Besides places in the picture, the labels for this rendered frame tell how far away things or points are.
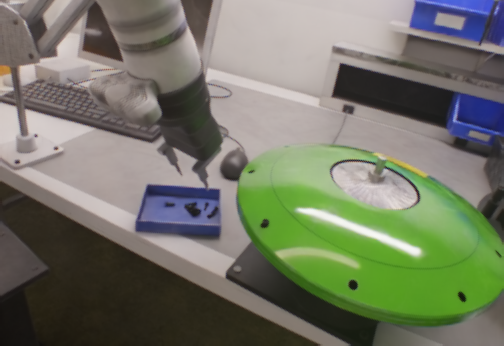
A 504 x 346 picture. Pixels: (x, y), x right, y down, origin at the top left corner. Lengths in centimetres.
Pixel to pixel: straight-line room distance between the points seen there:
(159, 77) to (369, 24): 101
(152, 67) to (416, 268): 30
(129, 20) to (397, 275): 32
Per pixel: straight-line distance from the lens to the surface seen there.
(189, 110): 38
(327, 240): 33
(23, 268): 63
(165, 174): 69
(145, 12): 32
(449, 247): 39
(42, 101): 99
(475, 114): 131
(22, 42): 67
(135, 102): 33
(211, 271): 50
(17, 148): 78
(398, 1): 127
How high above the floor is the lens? 128
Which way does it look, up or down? 26 degrees down
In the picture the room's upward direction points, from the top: 9 degrees clockwise
